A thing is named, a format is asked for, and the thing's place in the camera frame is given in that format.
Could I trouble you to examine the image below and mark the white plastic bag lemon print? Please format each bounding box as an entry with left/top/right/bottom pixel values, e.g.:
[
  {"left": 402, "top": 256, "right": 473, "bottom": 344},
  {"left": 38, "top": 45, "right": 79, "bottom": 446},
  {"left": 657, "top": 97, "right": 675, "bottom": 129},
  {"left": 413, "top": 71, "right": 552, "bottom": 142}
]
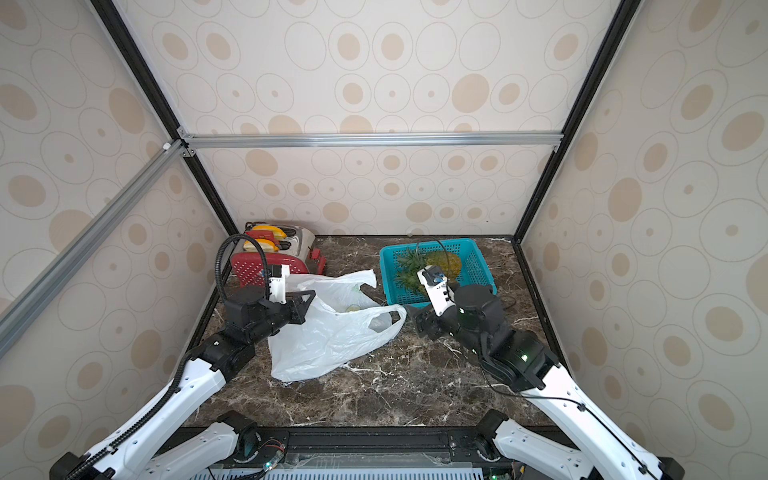
[{"left": 268, "top": 270, "right": 407, "bottom": 382}]

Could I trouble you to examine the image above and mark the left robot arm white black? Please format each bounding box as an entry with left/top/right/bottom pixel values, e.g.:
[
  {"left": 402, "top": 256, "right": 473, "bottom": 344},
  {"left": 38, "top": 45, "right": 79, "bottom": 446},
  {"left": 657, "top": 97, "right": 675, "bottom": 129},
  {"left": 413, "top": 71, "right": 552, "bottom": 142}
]
[{"left": 49, "top": 286, "right": 316, "bottom": 479}]

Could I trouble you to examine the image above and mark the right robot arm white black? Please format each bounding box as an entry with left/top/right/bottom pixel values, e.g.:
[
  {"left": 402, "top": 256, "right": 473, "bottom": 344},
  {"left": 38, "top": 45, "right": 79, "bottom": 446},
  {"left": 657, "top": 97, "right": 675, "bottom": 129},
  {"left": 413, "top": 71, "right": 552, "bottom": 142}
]
[{"left": 416, "top": 281, "right": 685, "bottom": 479}]

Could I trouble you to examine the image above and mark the rear pineapple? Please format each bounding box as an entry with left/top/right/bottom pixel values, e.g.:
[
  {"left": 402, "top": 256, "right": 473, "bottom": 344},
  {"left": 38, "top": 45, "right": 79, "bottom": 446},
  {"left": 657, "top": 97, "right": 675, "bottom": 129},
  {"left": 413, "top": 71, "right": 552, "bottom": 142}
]
[{"left": 395, "top": 248, "right": 462, "bottom": 297}]

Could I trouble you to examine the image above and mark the teal plastic basket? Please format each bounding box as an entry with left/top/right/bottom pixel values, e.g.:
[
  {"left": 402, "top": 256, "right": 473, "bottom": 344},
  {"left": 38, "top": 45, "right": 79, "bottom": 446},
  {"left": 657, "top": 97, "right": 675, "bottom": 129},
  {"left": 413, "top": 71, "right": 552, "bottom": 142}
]
[{"left": 379, "top": 238, "right": 497, "bottom": 308}]

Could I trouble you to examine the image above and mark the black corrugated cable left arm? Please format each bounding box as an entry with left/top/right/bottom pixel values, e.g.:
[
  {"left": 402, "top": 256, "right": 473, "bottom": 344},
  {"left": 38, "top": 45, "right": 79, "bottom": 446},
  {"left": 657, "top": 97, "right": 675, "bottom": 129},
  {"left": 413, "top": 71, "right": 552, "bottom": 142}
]
[{"left": 214, "top": 233, "right": 272, "bottom": 301}]

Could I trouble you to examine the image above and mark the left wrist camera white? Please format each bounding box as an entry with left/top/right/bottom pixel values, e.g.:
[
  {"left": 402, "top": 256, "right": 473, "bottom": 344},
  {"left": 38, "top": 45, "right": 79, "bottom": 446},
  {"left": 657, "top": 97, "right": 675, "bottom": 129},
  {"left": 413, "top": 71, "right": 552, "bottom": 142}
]
[{"left": 268, "top": 264, "right": 290, "bottom": 304}]

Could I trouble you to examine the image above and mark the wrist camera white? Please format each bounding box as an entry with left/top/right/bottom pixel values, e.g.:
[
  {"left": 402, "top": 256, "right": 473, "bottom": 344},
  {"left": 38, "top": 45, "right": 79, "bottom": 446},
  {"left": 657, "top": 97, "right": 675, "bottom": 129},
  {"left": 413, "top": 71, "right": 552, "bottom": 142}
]
[
  {"left": 417, "top": 265, "right": 455, "bottom": 317},
  {"left": 268, "top": 264, "right": 290, "bottom": 304}
]

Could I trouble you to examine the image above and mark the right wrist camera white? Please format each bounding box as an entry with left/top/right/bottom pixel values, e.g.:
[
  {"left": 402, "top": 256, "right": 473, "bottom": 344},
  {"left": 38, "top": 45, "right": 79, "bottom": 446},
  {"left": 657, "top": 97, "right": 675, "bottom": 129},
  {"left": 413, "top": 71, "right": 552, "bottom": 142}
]
[{"left": 417, "top": 265, "right": 455, "bottom": 317}]

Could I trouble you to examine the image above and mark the horizontal aluminium frame bar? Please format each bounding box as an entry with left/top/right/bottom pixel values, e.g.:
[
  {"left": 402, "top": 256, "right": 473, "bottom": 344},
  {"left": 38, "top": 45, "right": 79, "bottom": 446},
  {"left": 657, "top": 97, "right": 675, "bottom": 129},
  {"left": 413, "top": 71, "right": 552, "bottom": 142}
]
[{"left": 182, "top": 131, "right": 563, "bottom": 149}]

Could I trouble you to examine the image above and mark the diagonal aluminium frame bar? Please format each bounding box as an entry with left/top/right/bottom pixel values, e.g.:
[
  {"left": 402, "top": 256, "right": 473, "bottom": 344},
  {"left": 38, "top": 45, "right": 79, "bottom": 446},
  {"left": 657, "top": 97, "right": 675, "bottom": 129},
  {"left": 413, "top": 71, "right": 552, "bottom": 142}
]
[{"left": 1, "top": 139, "right": 185, "bottom": 354}]

